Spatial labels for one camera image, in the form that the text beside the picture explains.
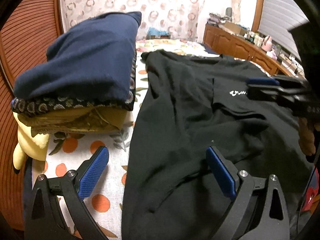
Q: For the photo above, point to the mustard yellow folded blanket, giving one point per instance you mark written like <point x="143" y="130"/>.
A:
<point x="79" y="120"/>

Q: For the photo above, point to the circle patterned sheer curtain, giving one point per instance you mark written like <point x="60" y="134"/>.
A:
<point x="183" y="19"/>

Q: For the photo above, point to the floral bed quilt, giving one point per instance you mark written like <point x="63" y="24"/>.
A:
<point x="180" y="47"/>

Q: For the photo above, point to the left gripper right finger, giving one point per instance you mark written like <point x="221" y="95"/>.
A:
<point x="257" y="210"/>

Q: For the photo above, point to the wooden sideboard cabinet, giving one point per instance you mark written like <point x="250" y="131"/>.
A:
<point x="225" y="43"/>

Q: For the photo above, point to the cardboard box on cabinet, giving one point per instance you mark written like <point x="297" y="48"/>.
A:
<point x="235" y="28"/>

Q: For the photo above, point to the black printed t-shirt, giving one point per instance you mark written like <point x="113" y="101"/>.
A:
<point x="192" y="103"/>

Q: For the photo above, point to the navy blue folded blanket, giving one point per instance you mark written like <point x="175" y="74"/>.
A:
<point x="91" y="65"/>

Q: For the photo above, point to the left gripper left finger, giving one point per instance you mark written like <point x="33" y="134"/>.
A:
<point x="44" y="218"/>

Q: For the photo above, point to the pink kettle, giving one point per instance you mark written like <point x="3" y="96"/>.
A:
<point x="267" y="44"/>

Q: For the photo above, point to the grey window blind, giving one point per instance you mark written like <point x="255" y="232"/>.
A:
<point x="278" y="17"/>

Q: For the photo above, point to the blue item in box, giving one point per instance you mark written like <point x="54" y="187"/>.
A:
<point x="157" y="34"/>

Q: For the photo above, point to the yellow plush toy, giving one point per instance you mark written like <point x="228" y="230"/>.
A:
<point x="34" y="146"/>

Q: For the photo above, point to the person right hand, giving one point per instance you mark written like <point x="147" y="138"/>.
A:
<point x="306" y="137"/>

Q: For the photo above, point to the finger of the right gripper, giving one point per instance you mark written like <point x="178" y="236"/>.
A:
<point x="263" y="81"/>

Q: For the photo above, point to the orange print bed sheet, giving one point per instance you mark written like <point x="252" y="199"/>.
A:
<point x="106" y="201"/>

